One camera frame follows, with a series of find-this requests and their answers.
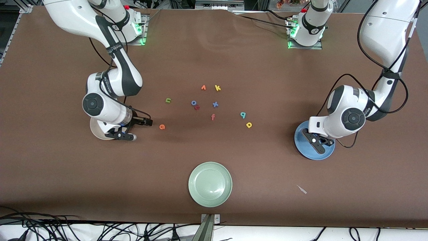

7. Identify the beige round plate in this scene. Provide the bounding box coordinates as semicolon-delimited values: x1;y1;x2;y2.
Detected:
90;115;116;140

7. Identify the green round plate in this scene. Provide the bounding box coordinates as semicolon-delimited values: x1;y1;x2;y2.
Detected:
188;162;233;208

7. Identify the brown table cover sheet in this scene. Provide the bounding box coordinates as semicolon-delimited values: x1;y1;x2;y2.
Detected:
0;6;428;229

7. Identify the blue round plate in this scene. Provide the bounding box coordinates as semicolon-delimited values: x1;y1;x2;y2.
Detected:
294;120;335;160

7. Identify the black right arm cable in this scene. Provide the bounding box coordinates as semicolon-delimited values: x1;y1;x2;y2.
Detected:
89;37;151;121

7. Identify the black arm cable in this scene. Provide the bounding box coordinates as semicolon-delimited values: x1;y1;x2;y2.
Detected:
89;37;151;121
316;0;422;148

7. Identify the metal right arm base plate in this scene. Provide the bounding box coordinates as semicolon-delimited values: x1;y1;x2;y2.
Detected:
111;13;149;46

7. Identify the metal table edge bracket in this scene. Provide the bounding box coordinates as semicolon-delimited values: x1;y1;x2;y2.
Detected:
201;214;220;241

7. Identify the grey metal frame bar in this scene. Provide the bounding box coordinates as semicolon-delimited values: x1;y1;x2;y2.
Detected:
195;0;244;10

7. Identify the black floor cable bundle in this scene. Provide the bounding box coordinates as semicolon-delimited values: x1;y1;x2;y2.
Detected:
0;206;201;241
311;227;382;241

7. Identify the aluminium table edge rail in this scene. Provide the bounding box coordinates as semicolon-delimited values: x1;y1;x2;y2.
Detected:
0;5;34;66

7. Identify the black cable on table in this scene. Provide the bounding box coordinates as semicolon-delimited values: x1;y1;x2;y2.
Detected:
239;9;295;29

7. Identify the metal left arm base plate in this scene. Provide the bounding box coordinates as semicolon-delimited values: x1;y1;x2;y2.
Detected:
286;18;323;50

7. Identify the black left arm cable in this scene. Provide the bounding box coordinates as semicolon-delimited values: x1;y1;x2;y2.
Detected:
316;0;422;148

